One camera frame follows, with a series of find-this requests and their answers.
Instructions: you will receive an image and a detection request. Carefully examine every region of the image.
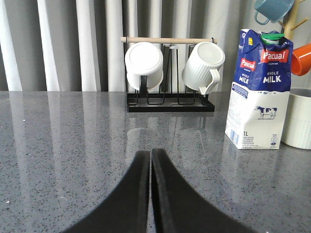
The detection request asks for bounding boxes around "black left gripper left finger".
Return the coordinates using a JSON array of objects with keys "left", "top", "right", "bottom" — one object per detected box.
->
[{"left": 65, "top": 151, "right": 150, "bottom": 233}]

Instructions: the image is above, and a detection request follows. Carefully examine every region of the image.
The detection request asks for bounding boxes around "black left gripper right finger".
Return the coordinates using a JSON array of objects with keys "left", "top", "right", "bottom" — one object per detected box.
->
[{"left": 151, "top": 149, "right": 253, "bottom": 233}]

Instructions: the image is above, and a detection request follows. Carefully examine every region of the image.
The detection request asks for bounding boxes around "white HOME mug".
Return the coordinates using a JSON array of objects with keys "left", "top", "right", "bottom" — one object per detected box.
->
[{"left": 281, "top": 88, "right": 311, "bottom": 150}]

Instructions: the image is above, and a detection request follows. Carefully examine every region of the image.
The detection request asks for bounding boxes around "Pascual whole milk carton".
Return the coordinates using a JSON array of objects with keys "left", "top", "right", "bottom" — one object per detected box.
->
[{"left": 225, "top": 29, "right": 294, "bottom": 149}]

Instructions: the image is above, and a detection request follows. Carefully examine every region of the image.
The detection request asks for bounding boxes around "white ribbed mug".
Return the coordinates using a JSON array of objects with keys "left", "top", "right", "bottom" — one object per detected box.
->
[{"left": 182, "top": 42, "right": 225, "bottom": 95}]

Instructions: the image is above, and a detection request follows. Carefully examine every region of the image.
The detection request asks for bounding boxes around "white smooth mug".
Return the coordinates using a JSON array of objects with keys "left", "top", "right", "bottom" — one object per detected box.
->
[{"left": 125, "top": 42, "right": 163, "bottom": 91}]

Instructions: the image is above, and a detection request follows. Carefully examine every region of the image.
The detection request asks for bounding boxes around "grey white curtain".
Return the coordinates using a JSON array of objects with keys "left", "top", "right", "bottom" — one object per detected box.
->
[{"left": 0, "top": 0, "right": 281, "bottom": 92}]

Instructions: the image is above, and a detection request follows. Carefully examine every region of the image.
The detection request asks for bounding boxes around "orange enamel mug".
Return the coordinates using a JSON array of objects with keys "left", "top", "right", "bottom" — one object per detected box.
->
[{"left": 291, "top": 43, "right": 311, "bottom": 76}]

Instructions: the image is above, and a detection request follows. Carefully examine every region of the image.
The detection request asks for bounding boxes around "wooden mug tree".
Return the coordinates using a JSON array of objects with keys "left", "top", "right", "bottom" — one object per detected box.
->
[{"left": 278, "top": 0, "right": 309, "bottom": 40}]

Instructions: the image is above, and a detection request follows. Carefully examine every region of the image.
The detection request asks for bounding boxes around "blue enamel mug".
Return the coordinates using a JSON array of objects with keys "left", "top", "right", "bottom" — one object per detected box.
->
[{"left": 254, "top": 0, "right": 294, "bottom": 25}]

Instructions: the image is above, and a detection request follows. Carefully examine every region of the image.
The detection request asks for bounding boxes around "black wire mug rack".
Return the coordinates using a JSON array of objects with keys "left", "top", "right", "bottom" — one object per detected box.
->
[{"left": 121, "top": 36, "right": 217, "bottom": 113}]

